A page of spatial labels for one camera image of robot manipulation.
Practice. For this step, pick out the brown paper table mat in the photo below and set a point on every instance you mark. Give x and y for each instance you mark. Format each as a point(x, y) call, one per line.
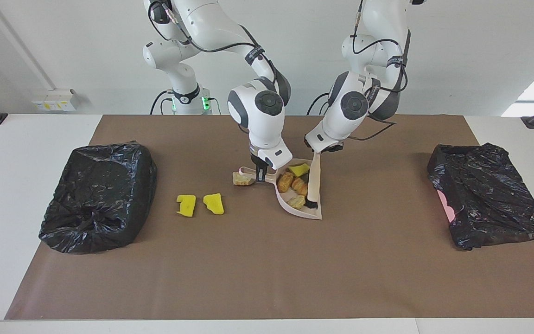
point(202, 278)

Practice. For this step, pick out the black plastic trash bag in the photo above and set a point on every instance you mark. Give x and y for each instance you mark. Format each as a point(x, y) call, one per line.
point(494, 199)
point(95, 195)

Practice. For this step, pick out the beige plastic dustpan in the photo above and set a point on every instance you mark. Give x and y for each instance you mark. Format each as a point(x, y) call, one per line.
point(304, 213)

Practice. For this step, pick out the brown bread roll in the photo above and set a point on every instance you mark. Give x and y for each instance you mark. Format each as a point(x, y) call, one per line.
point(285, 182)

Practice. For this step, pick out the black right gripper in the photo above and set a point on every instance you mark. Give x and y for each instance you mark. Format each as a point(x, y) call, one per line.
point(258, 163)

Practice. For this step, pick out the yellow sponge chunk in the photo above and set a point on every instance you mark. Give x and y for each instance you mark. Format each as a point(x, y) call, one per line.
point(213, 204)

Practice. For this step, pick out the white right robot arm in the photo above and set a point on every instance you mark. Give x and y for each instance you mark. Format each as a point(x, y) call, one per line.
point(257, 125)

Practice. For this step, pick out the notched yellow sponge piece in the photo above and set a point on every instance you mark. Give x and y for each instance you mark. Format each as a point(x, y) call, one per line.
point(186, 205)

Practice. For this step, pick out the pink bin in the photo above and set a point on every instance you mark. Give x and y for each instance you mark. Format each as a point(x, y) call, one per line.
point(445, 206)

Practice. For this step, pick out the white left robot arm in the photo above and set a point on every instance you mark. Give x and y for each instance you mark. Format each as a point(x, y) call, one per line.
point(346, 111)

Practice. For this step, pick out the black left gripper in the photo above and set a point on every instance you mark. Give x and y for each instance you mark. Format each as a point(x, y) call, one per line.
point(335, 148)

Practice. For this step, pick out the white wall socket box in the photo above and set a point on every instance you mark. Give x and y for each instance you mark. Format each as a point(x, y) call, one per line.
point(54, 99)

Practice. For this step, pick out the orange striped croissant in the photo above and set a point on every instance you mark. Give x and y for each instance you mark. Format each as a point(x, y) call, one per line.
point(300, 186)

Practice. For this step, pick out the yellow sponge wedge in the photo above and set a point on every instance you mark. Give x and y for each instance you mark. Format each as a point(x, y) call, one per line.
point(299, 170)

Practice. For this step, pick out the pale dumpling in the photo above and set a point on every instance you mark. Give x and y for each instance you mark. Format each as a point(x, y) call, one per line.
point(295, 202)

